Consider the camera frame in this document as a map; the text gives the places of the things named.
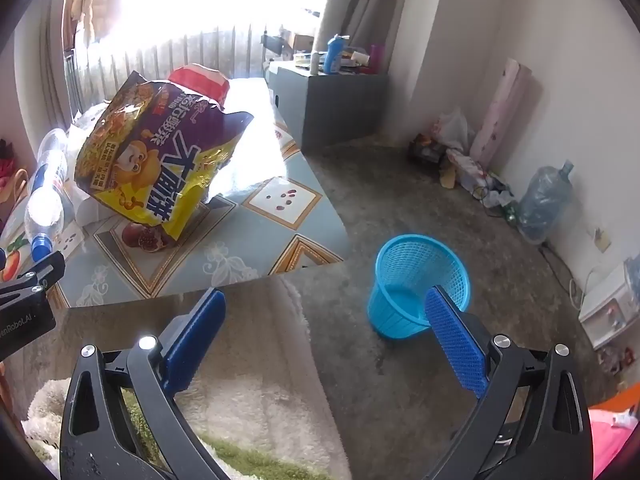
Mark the pink cloth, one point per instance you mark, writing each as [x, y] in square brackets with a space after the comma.
[610, 445]

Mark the fruit print tablecloth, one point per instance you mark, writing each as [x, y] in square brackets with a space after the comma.
[280, 240]

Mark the blue spray bottle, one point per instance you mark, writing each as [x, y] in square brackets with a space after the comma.
[332, 55]

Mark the white appliance on floor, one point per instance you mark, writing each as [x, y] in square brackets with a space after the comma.
[610, 305]

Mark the beige curtain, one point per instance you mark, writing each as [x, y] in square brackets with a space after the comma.
[360, 0]

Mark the grey cabinet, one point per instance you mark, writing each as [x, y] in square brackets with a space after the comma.
[340, 105]

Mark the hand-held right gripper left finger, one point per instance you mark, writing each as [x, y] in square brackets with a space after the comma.
[195, 340]

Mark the pink rolled mat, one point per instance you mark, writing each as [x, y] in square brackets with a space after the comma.
[500, 110]

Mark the cardboard box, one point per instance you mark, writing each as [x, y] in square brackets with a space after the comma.
[304, 44]

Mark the pile of litter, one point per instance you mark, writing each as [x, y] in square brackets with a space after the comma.
[465, 170]

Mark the pink cup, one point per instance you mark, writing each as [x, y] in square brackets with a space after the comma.
[377, 55]

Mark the yellow purple snack bag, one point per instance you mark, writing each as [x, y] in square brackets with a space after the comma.
[150, 160]

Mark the clear plastic bottle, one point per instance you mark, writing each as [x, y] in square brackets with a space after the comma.
[45, 200]

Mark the red wrapper packet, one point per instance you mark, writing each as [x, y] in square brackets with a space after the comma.
[200, 80]

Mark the green glass bottle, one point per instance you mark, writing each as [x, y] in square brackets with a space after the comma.
[514, 215]

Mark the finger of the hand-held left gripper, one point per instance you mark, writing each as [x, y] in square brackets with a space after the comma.
[35, 276]

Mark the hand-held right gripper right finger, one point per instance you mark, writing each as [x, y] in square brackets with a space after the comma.
[457, 345]

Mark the blue mesh basket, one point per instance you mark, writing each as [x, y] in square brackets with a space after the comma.
[400, 270]

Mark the large water jug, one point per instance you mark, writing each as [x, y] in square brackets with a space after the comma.
[542, 200]

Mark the white plastic bag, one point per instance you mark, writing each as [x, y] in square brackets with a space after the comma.
[452, 127]

